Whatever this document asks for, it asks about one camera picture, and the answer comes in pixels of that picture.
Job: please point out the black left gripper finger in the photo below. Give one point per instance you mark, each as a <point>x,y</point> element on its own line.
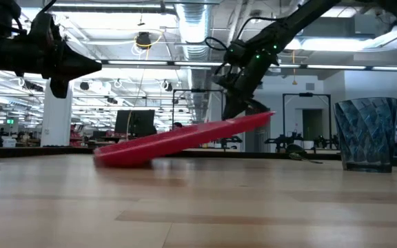
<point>76,74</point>
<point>78,62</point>

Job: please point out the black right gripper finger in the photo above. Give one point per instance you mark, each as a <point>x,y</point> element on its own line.
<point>233,106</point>
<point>246,105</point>

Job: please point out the metal fork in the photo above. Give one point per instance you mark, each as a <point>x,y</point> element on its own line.
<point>305,159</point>

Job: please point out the red plastic tray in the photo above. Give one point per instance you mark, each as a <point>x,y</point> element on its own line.
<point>143,151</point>

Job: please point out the blue textured glass cup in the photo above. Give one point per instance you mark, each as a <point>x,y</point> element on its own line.
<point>365,137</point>

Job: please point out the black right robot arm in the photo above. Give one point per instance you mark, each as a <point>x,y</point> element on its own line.
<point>298,20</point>

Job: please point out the black background robot arm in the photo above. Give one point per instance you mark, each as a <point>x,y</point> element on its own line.
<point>281,141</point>
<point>326,142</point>

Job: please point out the black ceiling spotlight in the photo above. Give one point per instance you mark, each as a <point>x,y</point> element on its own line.
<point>168,86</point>
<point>84,86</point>

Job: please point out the background robot with green lights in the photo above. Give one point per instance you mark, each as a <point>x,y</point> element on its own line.
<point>231,140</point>

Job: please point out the long ceiling light strip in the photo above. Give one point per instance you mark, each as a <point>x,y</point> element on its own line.
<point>395,68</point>
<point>284,65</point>
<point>198,63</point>
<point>136,63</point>
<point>336,67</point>

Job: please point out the person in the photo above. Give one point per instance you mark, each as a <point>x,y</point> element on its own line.
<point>177,125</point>

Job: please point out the grey doorway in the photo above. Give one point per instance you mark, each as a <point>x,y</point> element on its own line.
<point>312,124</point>

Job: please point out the green exit sign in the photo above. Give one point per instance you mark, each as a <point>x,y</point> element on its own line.
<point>10,121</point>

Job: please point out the dark computer monitor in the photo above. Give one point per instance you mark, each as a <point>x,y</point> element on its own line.
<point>134,122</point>

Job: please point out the black metal frame stand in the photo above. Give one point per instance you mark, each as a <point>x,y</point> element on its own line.
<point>305,94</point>
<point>198,90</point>

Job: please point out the square wall vent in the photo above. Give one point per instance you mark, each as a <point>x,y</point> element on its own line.
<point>309,86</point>

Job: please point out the wide silver ceiling duct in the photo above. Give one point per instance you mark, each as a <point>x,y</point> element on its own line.
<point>195,31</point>

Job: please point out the black ceiling dome camera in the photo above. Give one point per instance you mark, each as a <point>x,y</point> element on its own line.
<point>143,40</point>

